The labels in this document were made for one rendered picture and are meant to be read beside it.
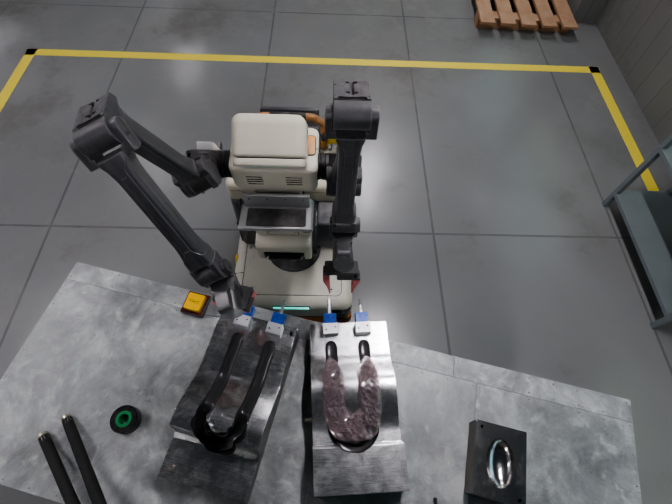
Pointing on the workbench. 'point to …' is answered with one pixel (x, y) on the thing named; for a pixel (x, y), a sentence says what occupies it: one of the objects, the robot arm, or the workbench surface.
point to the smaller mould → (496, 463)
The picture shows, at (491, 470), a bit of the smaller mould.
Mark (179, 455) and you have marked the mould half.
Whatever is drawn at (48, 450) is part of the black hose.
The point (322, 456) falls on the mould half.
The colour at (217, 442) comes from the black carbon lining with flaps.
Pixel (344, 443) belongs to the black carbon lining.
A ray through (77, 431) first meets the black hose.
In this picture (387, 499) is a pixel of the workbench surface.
